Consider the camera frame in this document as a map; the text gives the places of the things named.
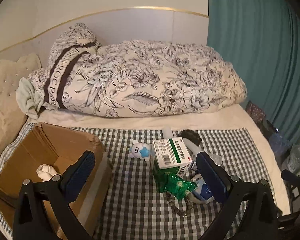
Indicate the white bed sheet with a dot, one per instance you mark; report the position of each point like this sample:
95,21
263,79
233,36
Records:
233,117

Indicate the cream tufted headboard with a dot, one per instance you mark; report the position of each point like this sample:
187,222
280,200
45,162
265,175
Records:
11,117

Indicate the black square device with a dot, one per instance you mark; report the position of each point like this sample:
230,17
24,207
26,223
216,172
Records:
192,136

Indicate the mint green towel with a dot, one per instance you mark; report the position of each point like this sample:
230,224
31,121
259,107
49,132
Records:
30,97

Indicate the brown cardboard box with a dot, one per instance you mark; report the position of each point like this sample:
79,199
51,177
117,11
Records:
58,147

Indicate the green white medicine box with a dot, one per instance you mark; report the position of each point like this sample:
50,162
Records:
170,156

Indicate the green snack bag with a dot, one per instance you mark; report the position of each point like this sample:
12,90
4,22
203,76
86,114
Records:
176,186

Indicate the patterned dark box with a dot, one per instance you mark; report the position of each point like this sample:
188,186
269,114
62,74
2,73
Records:
256,113

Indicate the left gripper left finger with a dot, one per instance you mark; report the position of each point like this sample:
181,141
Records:
30,217

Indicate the blue plastic bag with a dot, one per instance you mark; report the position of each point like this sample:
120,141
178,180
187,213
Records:
279,144

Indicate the teal curtain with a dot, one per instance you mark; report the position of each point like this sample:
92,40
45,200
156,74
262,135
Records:
261,38

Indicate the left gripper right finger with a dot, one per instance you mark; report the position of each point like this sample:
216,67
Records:
260,216

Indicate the white sock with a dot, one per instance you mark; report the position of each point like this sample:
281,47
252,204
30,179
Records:
45,172

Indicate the blue tissue pack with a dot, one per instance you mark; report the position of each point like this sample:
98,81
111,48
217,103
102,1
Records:
201,194

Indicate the white bear toy blue star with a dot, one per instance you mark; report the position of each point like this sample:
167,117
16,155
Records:
140,151

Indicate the floral quilt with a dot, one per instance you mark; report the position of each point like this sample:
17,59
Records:
134,78

